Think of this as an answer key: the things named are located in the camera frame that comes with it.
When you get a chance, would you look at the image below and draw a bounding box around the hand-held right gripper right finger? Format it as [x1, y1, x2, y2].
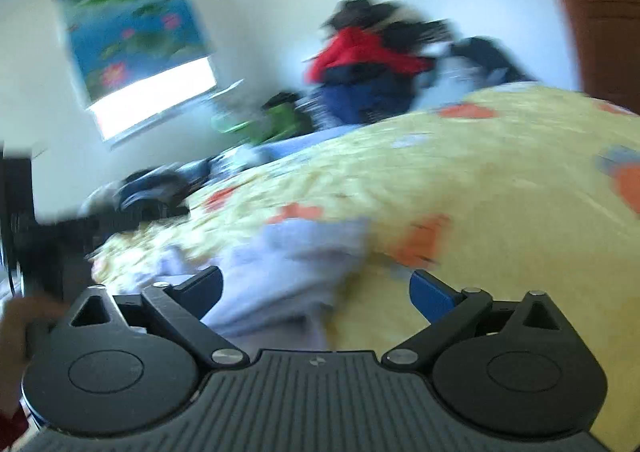
[381, 269, 576, 369]

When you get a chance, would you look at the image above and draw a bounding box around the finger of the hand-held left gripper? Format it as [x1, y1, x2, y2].
[35, 202, 192, 245]

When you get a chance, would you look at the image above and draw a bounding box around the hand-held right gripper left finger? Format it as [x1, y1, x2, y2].
[52, 266, 251, 371]

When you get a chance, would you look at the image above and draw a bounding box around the lilac garment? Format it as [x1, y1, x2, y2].
[150, 217, 373, 354]

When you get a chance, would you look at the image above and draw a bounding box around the pile of dark clothes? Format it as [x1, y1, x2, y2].
[305, 0, 538, 129]

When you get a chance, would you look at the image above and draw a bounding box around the person's left hand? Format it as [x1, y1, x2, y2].
[0, 296, 58, 413]

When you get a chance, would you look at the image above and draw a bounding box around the window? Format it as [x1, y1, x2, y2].
[89, 56, 220, 144]

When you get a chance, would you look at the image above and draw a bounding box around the yellow patterned bedspread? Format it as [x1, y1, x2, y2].
[90, 82, 640, 452]

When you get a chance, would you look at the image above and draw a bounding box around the light blue blanket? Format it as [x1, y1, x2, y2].
[257, 126, 353, 160]

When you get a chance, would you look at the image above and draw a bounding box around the green plastic basket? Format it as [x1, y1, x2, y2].
[210, 92, 303, 147]

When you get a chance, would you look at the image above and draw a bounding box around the floral roller blind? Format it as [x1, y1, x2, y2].
[53, 0, 217, 109]

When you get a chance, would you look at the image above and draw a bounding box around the navy jacket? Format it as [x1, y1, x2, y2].
[319, 74, 417, 127]

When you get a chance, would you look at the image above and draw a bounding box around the red jacket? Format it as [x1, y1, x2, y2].
[306, 27, 435, 84]

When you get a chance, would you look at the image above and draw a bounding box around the brown wooden door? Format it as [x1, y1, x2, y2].
[534, 0, 640, 114]

